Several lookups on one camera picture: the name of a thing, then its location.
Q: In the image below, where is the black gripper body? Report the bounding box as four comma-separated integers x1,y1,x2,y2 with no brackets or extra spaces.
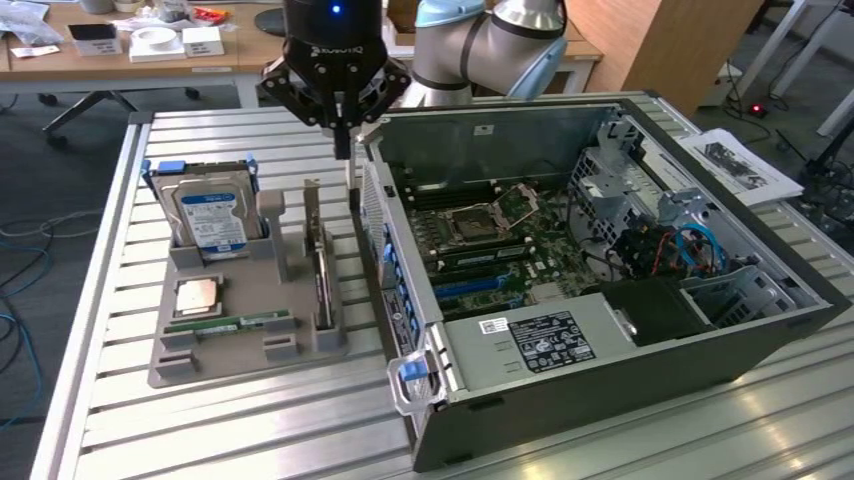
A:
282,0,392,129

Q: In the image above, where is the graphics card with black fan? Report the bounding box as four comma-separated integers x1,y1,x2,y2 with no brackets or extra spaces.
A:
302,178,343,335

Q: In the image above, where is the white paper pile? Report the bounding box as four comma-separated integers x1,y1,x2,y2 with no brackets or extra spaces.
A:
384,29,419,61

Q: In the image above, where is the black round lamp base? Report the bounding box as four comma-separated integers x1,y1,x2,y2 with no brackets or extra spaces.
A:
252,7,287,37

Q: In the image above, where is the brown cardboard box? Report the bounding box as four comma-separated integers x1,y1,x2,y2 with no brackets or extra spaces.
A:
387,0,419,31

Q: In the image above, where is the beige case latch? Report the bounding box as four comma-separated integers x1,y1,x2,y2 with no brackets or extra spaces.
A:
344,119,384,211

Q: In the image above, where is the small white box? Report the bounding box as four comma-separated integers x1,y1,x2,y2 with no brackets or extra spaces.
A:
180,25,224,59

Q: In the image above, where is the flat white box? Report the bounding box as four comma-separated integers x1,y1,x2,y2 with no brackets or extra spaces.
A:
127,42,190,65

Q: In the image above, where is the white tape roll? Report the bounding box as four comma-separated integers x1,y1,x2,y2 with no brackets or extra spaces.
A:
131,27,178,51

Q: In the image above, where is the black and white box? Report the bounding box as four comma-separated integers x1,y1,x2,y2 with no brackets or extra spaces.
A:
68,22,124,58

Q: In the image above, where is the hard disk in blue caddy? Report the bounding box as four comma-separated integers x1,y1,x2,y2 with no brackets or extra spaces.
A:
142,153,263,262

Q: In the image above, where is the black caster base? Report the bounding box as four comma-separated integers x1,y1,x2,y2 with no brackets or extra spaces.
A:
37,87,203,150

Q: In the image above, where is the CPU socket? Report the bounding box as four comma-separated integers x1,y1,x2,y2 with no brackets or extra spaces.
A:
442,201,516,242

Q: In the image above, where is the metal socket cover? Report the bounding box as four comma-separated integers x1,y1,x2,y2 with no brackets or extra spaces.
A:
494,181,546,230

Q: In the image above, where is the white card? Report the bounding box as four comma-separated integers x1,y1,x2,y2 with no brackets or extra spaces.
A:
8,45,63,60

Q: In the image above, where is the RAM stick with label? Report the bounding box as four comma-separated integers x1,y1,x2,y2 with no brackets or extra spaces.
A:
435,243,538,272

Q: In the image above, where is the perforated metal drive cage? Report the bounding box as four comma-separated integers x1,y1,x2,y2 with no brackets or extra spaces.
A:
566,144,677,242

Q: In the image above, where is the clear plastic bag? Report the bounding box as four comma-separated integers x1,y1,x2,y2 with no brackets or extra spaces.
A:
0,0,67,47

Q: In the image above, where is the wooden cabinet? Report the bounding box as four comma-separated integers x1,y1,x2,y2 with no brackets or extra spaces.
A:
558,0,767,117

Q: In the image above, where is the green motherboard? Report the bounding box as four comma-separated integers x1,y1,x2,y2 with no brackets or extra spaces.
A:
392,164,606,321

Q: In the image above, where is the grey plastic parts rack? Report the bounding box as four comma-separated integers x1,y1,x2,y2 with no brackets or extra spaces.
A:
147,188,352,390

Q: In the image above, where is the copper coloured CPU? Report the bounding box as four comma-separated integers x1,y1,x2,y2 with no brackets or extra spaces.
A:
172,276,226,319

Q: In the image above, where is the green RAM stick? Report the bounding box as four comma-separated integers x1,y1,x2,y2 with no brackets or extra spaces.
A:
163,309,296,336

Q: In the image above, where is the printed paper stack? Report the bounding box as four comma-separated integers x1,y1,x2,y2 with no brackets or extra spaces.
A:
675,127,807,208

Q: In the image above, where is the grey power supply black label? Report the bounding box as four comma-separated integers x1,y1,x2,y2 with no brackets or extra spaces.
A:
439,293,637,394

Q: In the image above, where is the silver metal disk bay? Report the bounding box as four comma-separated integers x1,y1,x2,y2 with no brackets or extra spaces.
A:
678,264,802,330

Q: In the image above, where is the black tripod stand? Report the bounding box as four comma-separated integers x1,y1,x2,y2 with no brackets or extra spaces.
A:
777,87,854,224

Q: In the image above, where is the dark grey open PC case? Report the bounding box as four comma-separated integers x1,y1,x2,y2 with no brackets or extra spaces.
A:
344,95,854,474

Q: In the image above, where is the black power wire bundle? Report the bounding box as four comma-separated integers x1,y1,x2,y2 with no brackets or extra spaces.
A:
607,225,670,280

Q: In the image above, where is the red disk wire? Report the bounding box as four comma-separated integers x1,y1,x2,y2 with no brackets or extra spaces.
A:
650,230,677,275

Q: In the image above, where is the blue disk wire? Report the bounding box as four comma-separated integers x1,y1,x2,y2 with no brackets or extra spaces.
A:
673,223,730,277

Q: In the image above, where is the white desk frame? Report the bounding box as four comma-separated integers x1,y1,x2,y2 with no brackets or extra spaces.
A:
733,0,854,137

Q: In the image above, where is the grey case handle blue grip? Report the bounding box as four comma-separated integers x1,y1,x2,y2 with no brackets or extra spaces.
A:
386,347,450,417

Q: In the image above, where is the blue floor cable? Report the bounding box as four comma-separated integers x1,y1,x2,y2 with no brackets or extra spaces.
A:
0,238,53,431

